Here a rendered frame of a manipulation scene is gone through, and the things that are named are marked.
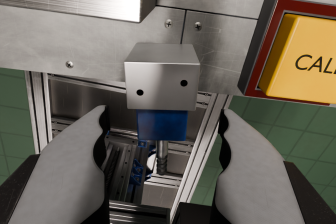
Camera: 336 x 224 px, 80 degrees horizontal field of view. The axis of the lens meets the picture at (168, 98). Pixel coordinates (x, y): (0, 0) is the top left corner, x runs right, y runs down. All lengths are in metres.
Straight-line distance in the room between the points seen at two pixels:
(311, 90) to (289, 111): 1.14
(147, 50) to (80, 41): 0.07
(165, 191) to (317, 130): 0.96
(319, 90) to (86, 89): 0.84
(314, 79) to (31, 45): 0.24
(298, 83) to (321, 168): 1.58
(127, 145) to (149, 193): 0.52
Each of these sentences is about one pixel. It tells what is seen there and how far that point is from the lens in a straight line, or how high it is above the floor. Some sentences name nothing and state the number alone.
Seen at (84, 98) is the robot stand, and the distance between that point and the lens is 0.95.
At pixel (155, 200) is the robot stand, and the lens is 1.34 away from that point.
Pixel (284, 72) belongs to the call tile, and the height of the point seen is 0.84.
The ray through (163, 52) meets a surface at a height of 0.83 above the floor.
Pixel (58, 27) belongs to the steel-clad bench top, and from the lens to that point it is 0.21.
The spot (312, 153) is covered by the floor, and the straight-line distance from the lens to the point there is 1.62.
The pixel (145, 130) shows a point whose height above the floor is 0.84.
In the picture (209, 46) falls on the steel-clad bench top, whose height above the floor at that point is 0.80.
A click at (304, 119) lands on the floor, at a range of 1.41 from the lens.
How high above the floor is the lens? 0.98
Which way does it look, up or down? 62 degrees down
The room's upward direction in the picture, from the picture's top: 178 degrees counter-clockwise
